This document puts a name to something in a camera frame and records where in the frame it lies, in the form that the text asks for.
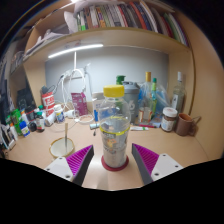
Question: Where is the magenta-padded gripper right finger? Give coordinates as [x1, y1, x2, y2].
[131, 143, 184, 186]

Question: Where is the magenta carton box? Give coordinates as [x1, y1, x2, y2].
[70, 92, 89, 117]

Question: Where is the white bottle with blue label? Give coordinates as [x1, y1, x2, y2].
[53, 104, 66, 124]

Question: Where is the red pen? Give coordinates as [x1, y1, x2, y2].
[138, 123, 158, 130]

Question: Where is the green glass bottle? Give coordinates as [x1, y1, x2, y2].
[115, 75, 126, 86]

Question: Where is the clear bottle with yellow cap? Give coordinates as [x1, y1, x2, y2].
[138, 71, 154, 124]

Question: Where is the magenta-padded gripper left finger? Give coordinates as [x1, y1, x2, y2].
[43, 144, 95, 187]

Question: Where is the white LED light bar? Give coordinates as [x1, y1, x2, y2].
[47, 43, 104, 60]

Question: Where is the white wall socket strip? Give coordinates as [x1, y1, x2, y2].
[64, 69, 89, 80]

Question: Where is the wooden shelf unit with books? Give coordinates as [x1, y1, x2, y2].
[9, 0, 198, 114]

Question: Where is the brown mug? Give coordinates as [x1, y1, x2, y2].
[175, 112, 202, 137]

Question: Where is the green plastic jar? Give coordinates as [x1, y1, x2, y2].
[9, 109, 23, 134]

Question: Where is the brown jar with white lid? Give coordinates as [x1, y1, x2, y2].
[160, 106, 179, 133]

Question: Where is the grey shaker bottle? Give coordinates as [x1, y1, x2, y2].
[122, 80, 141, 124]

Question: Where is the red and white can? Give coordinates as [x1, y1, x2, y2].
[40, 91, 56, 118]

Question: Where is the black electronic device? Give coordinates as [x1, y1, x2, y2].
[16, 86, 36, 111]

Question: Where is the dark bottle with green cap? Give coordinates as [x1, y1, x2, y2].
[35, 111, 46, 133]

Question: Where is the white and green tube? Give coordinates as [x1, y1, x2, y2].
[129, 125, 150, 132]

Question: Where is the clear yellow-capped drink bottle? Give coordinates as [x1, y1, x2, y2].
[98, 84, 132, 169]

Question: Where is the wooden stirring stick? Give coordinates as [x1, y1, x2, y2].
[63, 122, 70, 155]

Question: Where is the clear glass bottle white cap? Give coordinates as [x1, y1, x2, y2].
[171, 70, 186, 114]

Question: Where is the white jar with blue lid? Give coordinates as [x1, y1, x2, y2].
[18, 120, 31, 138]

